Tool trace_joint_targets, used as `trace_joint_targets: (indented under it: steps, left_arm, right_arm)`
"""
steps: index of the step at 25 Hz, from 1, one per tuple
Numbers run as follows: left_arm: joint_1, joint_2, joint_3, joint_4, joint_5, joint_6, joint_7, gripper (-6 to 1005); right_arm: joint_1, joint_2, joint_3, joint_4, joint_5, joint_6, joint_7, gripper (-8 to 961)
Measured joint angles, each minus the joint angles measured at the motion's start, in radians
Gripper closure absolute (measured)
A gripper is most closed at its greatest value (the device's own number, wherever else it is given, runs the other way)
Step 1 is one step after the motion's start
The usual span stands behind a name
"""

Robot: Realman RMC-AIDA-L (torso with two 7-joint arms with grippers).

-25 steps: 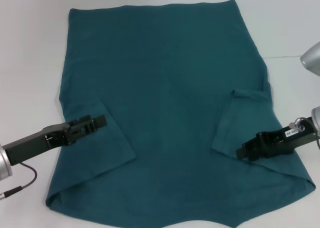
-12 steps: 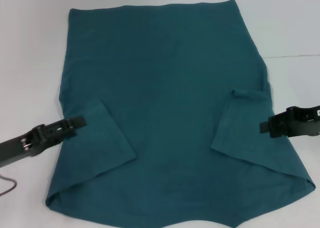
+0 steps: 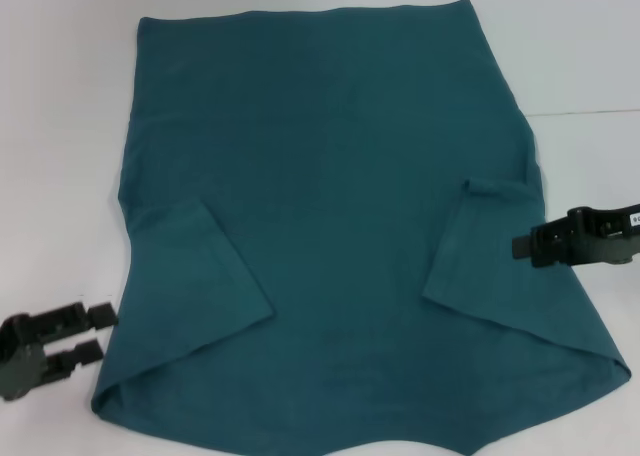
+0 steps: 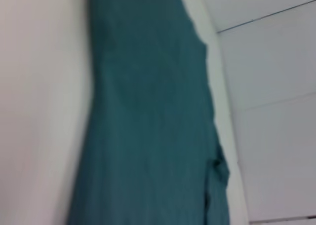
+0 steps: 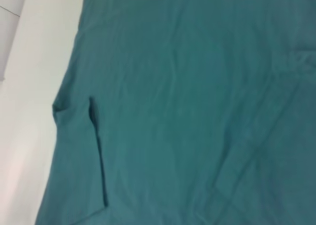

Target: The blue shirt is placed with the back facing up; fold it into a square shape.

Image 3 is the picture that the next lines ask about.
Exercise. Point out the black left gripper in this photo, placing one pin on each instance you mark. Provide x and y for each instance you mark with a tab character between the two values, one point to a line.
25	346

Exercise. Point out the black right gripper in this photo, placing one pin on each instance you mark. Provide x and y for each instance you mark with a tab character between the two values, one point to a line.
590	236

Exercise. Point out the teal blue t-shirt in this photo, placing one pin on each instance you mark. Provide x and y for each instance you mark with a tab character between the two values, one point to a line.
325	201

